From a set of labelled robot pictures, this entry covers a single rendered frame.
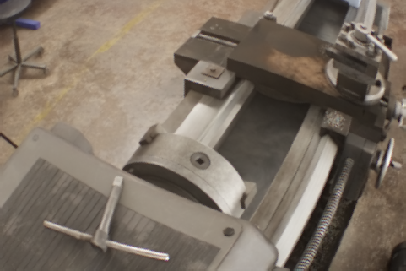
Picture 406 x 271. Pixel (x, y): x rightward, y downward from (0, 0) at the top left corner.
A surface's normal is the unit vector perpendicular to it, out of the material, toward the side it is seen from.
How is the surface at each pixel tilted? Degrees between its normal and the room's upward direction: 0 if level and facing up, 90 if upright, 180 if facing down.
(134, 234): 0
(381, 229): 0
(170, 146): 11
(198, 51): 0
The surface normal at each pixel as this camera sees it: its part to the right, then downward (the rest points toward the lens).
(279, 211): 0.02, -0.72
